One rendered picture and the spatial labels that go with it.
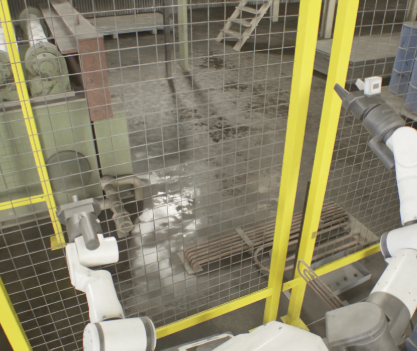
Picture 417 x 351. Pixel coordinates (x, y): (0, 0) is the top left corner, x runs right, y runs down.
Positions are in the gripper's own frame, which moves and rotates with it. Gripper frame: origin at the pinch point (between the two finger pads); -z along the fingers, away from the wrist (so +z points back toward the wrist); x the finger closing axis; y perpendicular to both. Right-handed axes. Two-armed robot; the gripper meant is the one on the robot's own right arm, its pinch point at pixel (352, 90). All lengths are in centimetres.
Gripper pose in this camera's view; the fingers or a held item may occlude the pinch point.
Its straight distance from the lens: 120.2
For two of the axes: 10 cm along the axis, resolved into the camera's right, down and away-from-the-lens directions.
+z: 4.0, 7.5, -5.2
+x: -9.1, 2.5, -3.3
